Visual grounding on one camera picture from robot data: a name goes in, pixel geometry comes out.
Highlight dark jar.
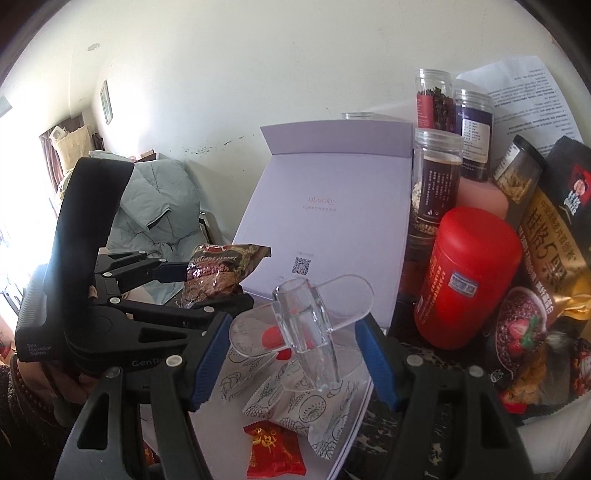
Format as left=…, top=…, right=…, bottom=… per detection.
left=399, top=233, right=439, bottom=303

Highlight black gold cereal bag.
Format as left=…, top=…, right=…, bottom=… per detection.
left=489, top=136, right=591, bottom=407

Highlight red wrapped candy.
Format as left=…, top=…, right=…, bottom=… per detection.
left=244, top=421, right=308, bottom=478

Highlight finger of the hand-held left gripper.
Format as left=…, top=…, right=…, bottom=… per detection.
left=93, top=250, right=194, bottom=297
left=91, top=294, right=256, bottom=359

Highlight clear jar purple label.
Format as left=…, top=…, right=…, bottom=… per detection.
left=452, top=89, right=495, bottom=183

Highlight red plastic propeller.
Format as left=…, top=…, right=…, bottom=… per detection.
left=261, top=324, right=296, bottom=361

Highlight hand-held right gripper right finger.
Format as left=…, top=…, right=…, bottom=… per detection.
left=355, top=316, right=536, bottom=480

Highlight clear jar yellow sticks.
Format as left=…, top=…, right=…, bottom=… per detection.
left=492, top=135, right=548, bottom=222

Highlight brown curtain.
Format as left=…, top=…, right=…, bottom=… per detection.
left=39, top=129, right=64, bottom=195

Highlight red patterned packet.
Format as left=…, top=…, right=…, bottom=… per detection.
left=573, top=337, right=591, bottom=393

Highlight teal puffer jacket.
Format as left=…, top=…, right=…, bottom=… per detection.
left=88, top=150, right=204, bottom=305

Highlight brown bead bracelet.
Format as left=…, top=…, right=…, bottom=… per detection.
left=9, top=353, right=47, bottom=430

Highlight printed paper sheet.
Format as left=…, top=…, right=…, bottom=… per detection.
left=455, top=56, right=583, bottom=160

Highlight framed wall picture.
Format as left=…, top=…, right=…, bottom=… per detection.
left=100, top=80, right=114, bottom=125

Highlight person's left forearm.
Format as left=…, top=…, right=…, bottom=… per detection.
left=0, top=364, right=33, bottom=480

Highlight dark red snack packet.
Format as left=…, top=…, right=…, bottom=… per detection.
left=178, top=244, right=273, bottom=309

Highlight clear plastic holder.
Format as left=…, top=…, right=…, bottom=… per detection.
left=229, top=273, right=375, bottom=392

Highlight white patterned packet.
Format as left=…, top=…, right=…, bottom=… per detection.
left=242, top=364, right=361, bottom=462
left=219, top=344, right=287, bottom=407

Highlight clear jar red label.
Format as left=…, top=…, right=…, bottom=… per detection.
left=416, top=68, right=454, bottom=132

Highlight cardboard box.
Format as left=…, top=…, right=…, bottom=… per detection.
left=50, top=124, right=93, bottom=174

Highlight person's left hand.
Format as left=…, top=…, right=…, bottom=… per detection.
left=28, top=357, right=100, bottom=425

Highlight pink bottle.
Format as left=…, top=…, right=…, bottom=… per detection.
left=457, top=178, right=511, bottom=222

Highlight clear jar brown label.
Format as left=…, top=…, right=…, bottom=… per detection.
left=409, top=128, right=463, bottom=238

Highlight lavender gift box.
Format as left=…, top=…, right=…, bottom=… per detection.
left=139, top=121, right=414, bottom=480

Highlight red plastic canister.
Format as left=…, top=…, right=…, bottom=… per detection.
left=413, top=206, right=523, bottom=350

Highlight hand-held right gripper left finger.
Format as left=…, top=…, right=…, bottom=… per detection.
left=55, top=311, right=234, bottom=480

